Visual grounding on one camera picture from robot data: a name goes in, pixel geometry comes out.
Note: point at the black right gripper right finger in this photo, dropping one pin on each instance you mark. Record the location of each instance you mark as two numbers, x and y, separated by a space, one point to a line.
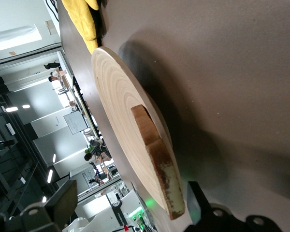
200 207

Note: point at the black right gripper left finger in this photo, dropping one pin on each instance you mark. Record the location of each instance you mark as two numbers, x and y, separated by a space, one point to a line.
55 207

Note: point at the brown-crust bread slice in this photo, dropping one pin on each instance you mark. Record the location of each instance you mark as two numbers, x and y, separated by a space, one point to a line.
159 154

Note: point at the round wooden plate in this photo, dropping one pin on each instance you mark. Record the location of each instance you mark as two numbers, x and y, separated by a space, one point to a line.
120 108

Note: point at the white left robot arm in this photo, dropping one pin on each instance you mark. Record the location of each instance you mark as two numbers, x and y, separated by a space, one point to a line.
106 217

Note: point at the black metal shelving rack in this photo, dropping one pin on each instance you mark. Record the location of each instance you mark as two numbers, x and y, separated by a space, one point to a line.
0 169

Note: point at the person in striped shirt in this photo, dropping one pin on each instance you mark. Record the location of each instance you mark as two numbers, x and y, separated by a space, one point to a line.
99 151

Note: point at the white cabinet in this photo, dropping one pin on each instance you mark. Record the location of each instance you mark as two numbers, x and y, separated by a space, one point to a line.
46 125

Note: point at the white sign board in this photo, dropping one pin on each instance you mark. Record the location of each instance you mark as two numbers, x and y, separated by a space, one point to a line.
75 122

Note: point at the seated person in white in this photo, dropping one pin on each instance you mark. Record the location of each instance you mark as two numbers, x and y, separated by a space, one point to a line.
53 78

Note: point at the yellow quilted oven mitt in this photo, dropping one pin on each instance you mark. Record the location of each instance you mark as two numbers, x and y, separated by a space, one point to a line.
91 46
79 17

